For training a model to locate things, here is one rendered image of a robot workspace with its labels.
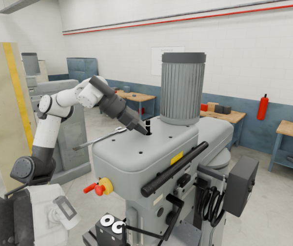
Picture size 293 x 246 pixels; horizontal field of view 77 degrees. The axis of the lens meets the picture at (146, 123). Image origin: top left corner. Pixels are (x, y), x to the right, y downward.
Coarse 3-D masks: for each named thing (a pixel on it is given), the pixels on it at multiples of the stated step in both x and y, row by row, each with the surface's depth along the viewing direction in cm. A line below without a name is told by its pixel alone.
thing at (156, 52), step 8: (152, 48) 570; (160, 48) 550; (168, 48) 533; (176, 48) 516; (184, 48) 501; (152, 56) 578; (160, 56) 558; (152, 64) 586; (160, 64) 566; (152, 72) 595; (160, 72) 573
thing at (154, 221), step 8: (128, 200) 85; (128, 208) 87; (136, 208) 83; (144, 208) 79; (160, 208) 81; (168, 208) 88; (144, 216) 81; (152, 216) 80; (160, 216) 84; (144, 224) 82; (152, 224) 82; (160, 224) 86; (152, 232) 84; (160, 232) 87; (144, 240) 86; (152, 240) 86
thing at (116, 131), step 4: (116, 128) 81; (120, 128) 82; (124, 128) 81; (112, 132) 77; (116, 132) 78; (120, 132) 78; (100, 136) 74; (104, 136) 74; (108, 136) 75; (92, 140) 70; (96, 140) 70; (80, 144) 67; (84, 144) 67; (88, 144) 68; (76, 148) 64; (80, 148) 65
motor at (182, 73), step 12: (168, 60) 79; (180, 60) 76; (192, 60) 76; (204, 60) 80; (168, 72) 81; (180, 72) 78; (192, 72) 78; (168, 84) 83; (180, 84) 80; (192, 84) 80; (168, 96) 85; (180, 96) 82; (192, 96) 82; (168, 108) 87; (180, 108) 84; (192, 108) 85; (168, 120) 88; (180, 120) 86; (192, 120) 86
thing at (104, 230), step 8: (104, 216) 128; (112, 216) 128; (96, 224) 123; (104, 224) 122; (112, 224) 123; (120, 224) 122; (96, 232) 126; (104, 232) 120; (112, 232) 118; (120, 232) 116; (104, 240) 123; (112, 240) 118; (120, 240) 113
